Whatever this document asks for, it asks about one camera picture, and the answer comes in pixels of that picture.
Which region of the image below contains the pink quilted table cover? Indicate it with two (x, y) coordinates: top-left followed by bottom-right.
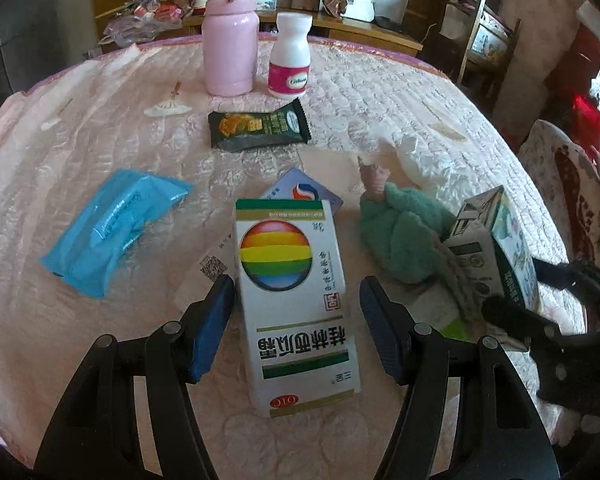
(0, 38), (567, 479)

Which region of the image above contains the green fluffy cloth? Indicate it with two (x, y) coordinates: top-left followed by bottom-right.
(358, 162), (455, 285)

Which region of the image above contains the blue white small box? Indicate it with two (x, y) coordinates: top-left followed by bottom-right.
(261, 168), (343, 216)

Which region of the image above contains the white pill bottle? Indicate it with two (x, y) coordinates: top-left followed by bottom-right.
(268, 12), (313, 99)

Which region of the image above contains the dark green biscuit packet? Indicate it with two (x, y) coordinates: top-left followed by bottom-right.
(208, 99), (312, 153)

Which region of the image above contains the white kettle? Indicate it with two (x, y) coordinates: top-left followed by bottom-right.
(341, 0), (382, 24)

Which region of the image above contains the floral covered sofa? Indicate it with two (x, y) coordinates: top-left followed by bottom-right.
(518, 119), (600, 267)

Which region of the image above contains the pink water bottle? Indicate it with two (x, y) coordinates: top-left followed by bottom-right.
(201, 0), (260, 98)

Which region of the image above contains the gloved right hand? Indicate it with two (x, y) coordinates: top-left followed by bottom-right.
(550, 399), (600, 448)

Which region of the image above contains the green white milk carton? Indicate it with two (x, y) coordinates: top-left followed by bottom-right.
(409, 184), (541, 351)

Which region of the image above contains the rainbow medicine box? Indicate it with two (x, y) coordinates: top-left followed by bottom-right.
(235, 198), (361, 418)

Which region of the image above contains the wooden chair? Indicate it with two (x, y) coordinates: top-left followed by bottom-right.
(420, 0), (521, 115)

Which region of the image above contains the white paper leaflet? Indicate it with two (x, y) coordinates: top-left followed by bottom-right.
(174, 233), (237, 313)

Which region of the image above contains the blue tissue pack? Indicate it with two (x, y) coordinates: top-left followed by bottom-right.
(42, 169), (193, 298)

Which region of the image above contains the wooden low cabinet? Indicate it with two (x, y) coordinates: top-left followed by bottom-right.
(95, 9), (424, 57)

